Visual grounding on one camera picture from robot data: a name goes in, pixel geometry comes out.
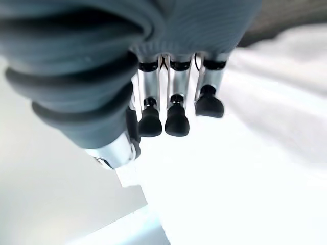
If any white bed sheet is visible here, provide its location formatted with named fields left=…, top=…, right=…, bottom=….
left=0, top=55, right=164, bottom=245

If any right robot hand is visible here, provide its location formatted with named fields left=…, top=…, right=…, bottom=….
left=0, top=0, right=263, bottom=169

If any white duvet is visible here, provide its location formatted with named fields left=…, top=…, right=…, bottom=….
left=89, top=24, right=327, bottom=245

